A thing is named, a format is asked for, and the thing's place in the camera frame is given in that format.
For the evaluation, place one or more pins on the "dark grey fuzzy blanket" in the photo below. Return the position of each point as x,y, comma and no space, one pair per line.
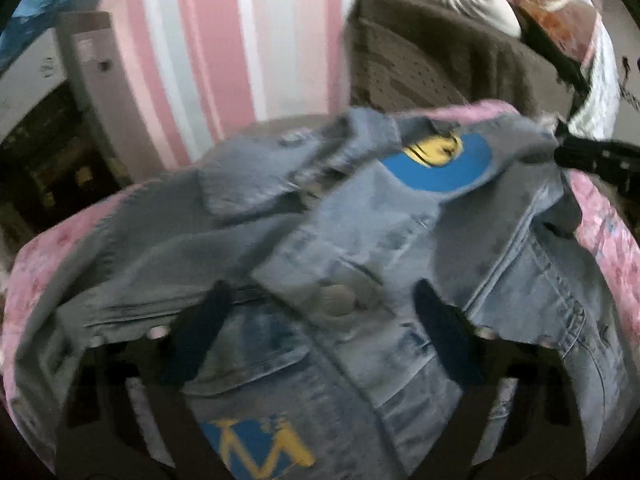
412,54

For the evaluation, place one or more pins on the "grey air cooler appliance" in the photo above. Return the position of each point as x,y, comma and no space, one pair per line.
71,131

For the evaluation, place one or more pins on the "light blue cloth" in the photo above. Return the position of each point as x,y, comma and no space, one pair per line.
30,19

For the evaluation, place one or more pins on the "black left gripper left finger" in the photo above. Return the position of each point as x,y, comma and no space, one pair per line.
99,435

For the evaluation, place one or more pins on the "pink floral bed quilt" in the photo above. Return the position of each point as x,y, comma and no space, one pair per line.
610,234

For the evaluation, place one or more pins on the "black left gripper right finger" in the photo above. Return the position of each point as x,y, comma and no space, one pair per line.
542,437

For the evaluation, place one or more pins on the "white cloth bundle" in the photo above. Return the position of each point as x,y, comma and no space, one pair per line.
495,13

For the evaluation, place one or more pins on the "colourful gift bag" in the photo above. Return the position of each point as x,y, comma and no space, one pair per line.
570,25

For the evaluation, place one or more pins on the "blue denim jacket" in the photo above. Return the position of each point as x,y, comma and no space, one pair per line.
350,259

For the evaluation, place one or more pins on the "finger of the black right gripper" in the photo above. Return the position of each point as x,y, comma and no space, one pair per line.
614,162

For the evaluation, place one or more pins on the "grey bed headboard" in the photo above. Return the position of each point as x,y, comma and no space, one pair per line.
274,127

